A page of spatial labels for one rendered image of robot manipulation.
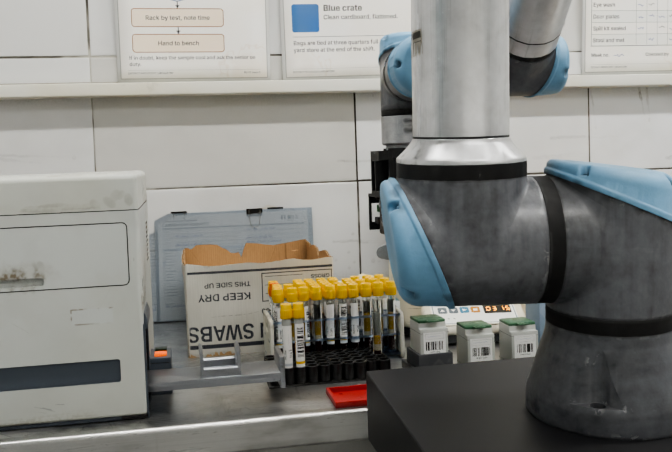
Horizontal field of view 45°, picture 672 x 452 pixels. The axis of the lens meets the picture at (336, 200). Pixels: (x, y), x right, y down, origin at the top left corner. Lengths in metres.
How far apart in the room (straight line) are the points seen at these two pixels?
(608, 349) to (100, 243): 0.59
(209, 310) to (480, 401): 0.61
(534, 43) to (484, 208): 0.34
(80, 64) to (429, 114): 1.06
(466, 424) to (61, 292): 0.51
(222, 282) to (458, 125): 0.70
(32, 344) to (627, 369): 0.66
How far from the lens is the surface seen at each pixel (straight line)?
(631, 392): 0.75
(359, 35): 1.69
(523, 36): 0.97
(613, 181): 0.72
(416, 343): 1.15
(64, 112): 1.66
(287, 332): 1.12
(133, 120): 1.64
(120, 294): 1.02
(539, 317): 1.24
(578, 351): 0.75
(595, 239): 0.72
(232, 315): 1.32
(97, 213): 1.01
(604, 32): 1.89
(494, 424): 0.77
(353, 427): 1.03
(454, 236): 0.69
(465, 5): 0.70
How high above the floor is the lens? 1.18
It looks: 3 degrees down
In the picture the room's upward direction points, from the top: 2 degrees counter-clockwise
